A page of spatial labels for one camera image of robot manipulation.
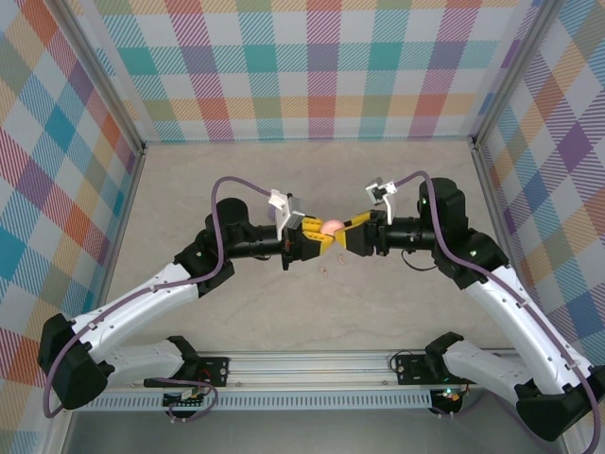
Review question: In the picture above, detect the left electronics board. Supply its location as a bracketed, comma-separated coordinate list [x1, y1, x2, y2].
[163, 387, 212, 410]

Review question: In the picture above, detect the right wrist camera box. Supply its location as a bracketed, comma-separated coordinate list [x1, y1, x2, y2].
[363, 177, 396, 226]

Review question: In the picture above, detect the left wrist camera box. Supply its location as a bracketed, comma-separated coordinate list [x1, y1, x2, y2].
[268, 187, 303, 240]

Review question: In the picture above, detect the aluminium frame post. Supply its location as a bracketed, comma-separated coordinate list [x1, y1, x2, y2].
[471, 0, 562, 148]
[50, 0, 147, 156]

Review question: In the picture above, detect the slotted grey cable duct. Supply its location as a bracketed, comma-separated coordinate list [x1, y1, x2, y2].
[89, 390, 434, 411]

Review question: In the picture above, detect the right electronics board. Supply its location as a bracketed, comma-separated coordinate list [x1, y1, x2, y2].
[433, 385, 467, 404]

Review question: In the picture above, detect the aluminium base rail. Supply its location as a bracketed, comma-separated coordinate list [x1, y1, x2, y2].
[51, 348, 576, 393]

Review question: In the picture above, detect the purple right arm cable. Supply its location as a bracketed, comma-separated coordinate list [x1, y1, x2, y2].
[392, 170, 599, 454]

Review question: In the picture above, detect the electronics board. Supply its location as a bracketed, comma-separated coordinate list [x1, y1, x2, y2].
[163, 387, 212, 410]
[433, 385, 467, 404]

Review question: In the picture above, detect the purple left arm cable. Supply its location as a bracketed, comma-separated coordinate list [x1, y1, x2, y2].
[42, 175, 275, 423]

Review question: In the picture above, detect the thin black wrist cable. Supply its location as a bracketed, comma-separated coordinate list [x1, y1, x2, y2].
[401, 248, 440, 272]

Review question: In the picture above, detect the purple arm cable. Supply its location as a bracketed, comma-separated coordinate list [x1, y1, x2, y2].
[392, 170, 599, 454]
[42, 175, 275, 423]

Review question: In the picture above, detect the aluminium side rail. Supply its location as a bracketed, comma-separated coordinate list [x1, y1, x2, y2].
[92, 144, 147, 323]
[472, 141, 535, 323]

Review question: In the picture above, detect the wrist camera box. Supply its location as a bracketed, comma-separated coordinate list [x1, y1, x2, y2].
[363, 177, 396, 226]
[268, 187, 303, 240]

